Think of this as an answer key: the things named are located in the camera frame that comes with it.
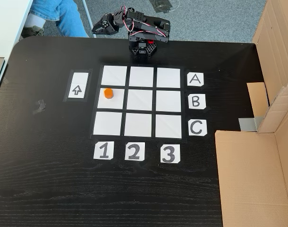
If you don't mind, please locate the paper sheet number 1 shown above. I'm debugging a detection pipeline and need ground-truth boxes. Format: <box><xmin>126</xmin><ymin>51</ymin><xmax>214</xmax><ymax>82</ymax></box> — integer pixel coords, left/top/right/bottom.
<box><xmin>93</xmin><ymin>141</ymin><xmax>115</xmax><ymax>160</ymax></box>

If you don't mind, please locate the paper sheet letter B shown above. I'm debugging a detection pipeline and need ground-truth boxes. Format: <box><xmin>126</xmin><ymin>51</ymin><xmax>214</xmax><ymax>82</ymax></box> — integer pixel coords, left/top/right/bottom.
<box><xmin>188</xmin><ymin>94</ymin><xmax>207</xmax><ymax>110</ymax></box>

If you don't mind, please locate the person's shoe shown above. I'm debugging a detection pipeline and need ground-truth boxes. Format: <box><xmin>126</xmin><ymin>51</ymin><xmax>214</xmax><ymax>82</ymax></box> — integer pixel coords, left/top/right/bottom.
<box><xmin>19</xmin><ymin>25</ymin><xmax>45</xmax><ymax>40</ymax></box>

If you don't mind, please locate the person's leg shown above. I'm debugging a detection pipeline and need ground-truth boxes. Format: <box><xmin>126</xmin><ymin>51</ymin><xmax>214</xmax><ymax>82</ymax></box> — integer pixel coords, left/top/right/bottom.
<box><xmin>27</xmin><ymin>0</ymin><xmax>89</xmax><ymax>38</ymax></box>

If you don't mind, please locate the white metal desk leg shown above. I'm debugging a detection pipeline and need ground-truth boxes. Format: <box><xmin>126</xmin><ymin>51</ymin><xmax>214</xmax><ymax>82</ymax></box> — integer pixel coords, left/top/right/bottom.
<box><xmin>81</xmin><ymin>0</ymin><xmax>97</xmax><ymax>38</ymax></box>

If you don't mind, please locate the round orange token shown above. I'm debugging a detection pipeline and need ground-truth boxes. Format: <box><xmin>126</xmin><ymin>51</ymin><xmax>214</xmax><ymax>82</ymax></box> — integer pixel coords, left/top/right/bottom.
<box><xmin>103</xmin><ymin>88</ymin><xmax>114</xmax><ymax>100</ymax></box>

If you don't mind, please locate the paper sheet letter A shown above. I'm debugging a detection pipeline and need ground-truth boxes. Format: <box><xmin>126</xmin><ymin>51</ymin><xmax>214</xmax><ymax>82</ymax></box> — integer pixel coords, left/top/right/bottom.
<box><xmin>187</xmin><ymin>72</ymin><xmax>204</xmax><ymax>87</ymax></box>

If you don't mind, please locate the black floor tape patch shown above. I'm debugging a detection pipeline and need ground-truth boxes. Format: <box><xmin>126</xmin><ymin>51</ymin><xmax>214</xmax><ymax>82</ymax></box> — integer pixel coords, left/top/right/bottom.
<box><xmin>149</xmin><ymin>0</ymin><xmax>173</xmax><ymax>14</ymax></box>

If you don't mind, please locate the brown cardboard screen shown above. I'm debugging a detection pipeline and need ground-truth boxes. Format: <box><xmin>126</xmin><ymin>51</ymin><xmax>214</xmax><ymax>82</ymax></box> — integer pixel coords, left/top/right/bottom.
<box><xmin>214</xmin><ymin>0</ymin><xmax>288</xmax><ymax>227</ymax></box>

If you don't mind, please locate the paper sheet number 3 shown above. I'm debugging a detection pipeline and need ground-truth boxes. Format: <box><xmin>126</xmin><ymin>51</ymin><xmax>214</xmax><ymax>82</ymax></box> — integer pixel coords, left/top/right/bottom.
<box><xmin>160</xmin><ymin>144</ymin><xmax>181</xmax><ymax>164</ymax></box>

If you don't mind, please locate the white arrow paper sheet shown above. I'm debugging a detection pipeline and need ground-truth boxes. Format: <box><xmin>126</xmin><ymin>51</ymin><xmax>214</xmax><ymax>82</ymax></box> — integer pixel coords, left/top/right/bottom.
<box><xmin>68</xmin><ymin>72</ymin><xmax>89</xmax><ymax>99</ymax></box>

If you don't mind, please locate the white paper grid square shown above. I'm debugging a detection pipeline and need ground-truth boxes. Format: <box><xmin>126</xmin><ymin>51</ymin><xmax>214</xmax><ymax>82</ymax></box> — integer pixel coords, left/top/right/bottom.
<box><xmin>97</xmin><ymin>88</ymin><xmax>125</xmax><ymax>110</ymax></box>
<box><xmin>124</xmin><ymin>113</ymin><xmax>152</xmax><ymax>138</ymax></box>
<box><xmin>155</xmin><ymin>114</ymin><xmax>182</xmax><ymax>139</ymax></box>
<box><xmin>156</xmin><ymin>67</ymin><xmax>182</xmax><ymax>88</ymax></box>
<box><xmin>155</xmin><ymin>90</ymin><xmax>182</xmax><ymax>113</ymax></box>
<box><xmin>129</xmin><ymin>66</ymin><xmax>154</xmax><ymax>87</ymax></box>
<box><xmin>101</xmin><ymin>65</ymin><xmax>127</xmax><ymax>87</ymax></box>
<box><xmin>126</xmin><ymin>89</ymin><xmax>153</xmax><ymax>111</ymax></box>
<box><xmin>93</xmin><ymin>111</ymin><xmax>123</xmax><ymax>136</ymax></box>

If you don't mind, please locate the paper sheet letter C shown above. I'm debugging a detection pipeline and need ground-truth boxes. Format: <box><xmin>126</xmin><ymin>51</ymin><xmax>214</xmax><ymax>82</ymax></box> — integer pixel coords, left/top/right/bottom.
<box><xmin>188</xmin><ymin>119</ymin><xmax>208</xmax><ymax>136</ymax></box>

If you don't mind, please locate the white desk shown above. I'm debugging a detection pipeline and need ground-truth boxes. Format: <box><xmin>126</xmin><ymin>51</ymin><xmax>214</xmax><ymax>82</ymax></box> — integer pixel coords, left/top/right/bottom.
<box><xmin>0</xmin><ymin>0</ymin><xmax>35</xmax><ymax>101</ymax></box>

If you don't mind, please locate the paper sheet number 2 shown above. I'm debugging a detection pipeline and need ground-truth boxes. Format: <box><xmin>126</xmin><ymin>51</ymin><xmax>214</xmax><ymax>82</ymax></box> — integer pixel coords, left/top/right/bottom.
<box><xmin>125</xmin><ymin>142</ymin><xmax>146</xmax><ymax>162</ymax></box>

